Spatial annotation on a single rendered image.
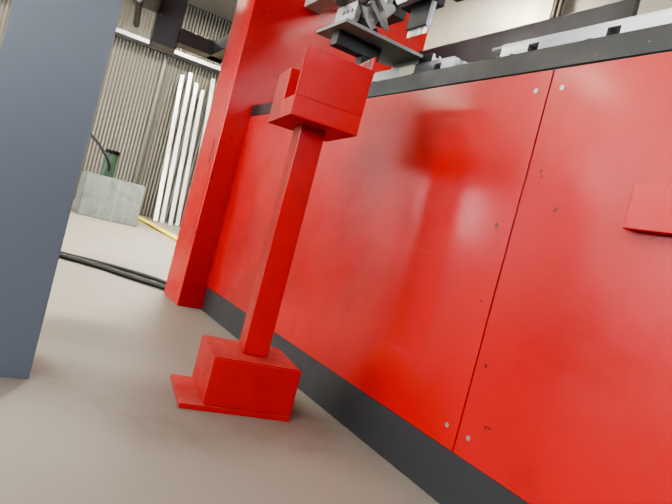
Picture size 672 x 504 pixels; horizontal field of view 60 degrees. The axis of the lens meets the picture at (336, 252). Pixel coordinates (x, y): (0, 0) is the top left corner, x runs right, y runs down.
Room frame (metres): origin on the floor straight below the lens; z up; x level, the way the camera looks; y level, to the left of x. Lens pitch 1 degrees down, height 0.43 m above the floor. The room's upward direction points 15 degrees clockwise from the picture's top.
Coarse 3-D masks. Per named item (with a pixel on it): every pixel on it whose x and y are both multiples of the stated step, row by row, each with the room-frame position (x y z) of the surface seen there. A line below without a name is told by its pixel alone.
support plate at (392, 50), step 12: (336, 24) 1.60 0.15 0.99; (348, 24) 1.57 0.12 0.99; (360, 24) 1.58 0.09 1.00; (324, 36) 1.72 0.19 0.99; (360, 36) 1.64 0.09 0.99; (372, 36) 1.62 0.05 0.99; (384, 36) 1.62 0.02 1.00; (384, 48) 1.69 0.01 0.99; (396, 48) 1.66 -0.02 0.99; (408, 48) 1.66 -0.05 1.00; (384, 60) 1.79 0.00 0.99; (396, 60) 1.76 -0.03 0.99; (408, 60) 1.74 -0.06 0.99
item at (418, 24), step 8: (432, 0) 1.73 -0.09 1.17; (416, 8) 1.79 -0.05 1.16; (424, 8) 1.75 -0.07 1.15; (432, 8) 1.73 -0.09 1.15; (416, 16) 1.78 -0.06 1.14; (424, 16) 1.74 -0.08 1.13; (432, 16) 1.73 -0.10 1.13; (408, 24) 1.81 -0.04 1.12; (416, 24) 1.77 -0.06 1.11; (424, 24) 1.73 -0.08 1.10; (408, 32) 1.81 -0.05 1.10; (416, 32) 1.77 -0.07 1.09; (424, 32) 1.74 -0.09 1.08
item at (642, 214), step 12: (636, 192) 0.86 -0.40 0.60; (648, 192) 0.84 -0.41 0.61; (660, 192) 0.83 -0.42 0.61; (636, 204) 0.86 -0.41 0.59; (648, 204) 0.84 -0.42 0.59; (660, 204) 0.82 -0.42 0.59; (636, 216) 0.85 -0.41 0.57; (648, 216) 0.84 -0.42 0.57; (660, 216) 0.82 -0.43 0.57; (624, 228) 0.87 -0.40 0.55; (636, 228) 0.85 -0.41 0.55; (648, 228) 0.83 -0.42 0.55; (660, 228) 0.82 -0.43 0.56
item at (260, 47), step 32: (256, 0) 2.39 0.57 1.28; (288, 0) 2.45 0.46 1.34; (256, 32) 2.40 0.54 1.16; (288, 32) 2.47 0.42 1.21; (384, 32) 2.69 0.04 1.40; (224, 64) 2.55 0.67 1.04; (256, 64) 2.42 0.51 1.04; (288, 64) 2.49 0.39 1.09; (224, 96) 2.45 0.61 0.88; (256, 96) 2.44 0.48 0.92; (224, 128) 2.39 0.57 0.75; (224, 160) 2.40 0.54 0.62; (192, 192) 2.54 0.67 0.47; (224, 192) 2.42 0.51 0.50; (192, 224) 2.44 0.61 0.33; (192, 256) 2.39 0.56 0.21; (192, 288) 2.41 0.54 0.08
